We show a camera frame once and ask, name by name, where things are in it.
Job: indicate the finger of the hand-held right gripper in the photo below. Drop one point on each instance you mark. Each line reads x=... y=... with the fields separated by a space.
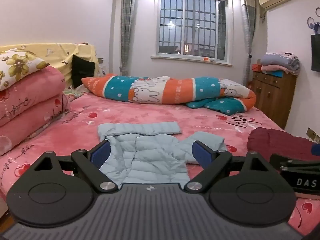
x=295 y=161

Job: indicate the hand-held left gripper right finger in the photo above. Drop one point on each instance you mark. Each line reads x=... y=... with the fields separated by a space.
x=203 y=155

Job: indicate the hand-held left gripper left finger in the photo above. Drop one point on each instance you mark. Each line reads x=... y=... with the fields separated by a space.
x=101 y=153

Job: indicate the light blue down jacket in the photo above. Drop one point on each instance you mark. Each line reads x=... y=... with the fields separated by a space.
x=150 y=155

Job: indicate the maroon garment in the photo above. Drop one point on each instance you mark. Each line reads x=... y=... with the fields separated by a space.
x=270 y=140

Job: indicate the wooden cabinet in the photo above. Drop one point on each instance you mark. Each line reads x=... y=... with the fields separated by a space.
x=272 y=97

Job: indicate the rolled rabbit-print quilt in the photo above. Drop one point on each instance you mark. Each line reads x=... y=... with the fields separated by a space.
x=175 y=90

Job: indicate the black cloth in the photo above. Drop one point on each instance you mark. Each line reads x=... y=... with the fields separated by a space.
x=82 y=72

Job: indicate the blue flat item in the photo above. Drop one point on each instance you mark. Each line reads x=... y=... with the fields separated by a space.
x=278 y=73

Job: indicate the folded pink quilt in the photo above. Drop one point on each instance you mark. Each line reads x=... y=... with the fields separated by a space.
x=27 y=100

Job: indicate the small orange item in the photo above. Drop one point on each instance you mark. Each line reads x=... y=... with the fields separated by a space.
x=207 y=59

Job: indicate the folded pink towel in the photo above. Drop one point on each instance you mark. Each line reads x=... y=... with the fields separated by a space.
x=271 y=68

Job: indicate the red box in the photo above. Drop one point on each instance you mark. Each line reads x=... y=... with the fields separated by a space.
x=256 y=68

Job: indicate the folded grey patterned blanket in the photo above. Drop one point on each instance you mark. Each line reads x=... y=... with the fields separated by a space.
x=282 y=59

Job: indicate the floral pillow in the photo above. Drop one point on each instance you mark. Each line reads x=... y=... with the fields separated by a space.
x=17 y=65

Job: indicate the grey checked curtain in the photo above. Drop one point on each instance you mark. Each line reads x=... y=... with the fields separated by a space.
x=126 y=30
x=248 y=30

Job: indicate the barred window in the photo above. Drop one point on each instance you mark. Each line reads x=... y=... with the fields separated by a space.
x=190 y=25

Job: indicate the wall socket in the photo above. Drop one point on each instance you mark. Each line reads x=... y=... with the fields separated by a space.
x=311 y=132

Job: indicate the dark wall screen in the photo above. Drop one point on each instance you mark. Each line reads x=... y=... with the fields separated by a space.
x=315 y=52

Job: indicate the wall sticker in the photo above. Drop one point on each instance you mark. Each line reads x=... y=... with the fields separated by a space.
x=317 y=27

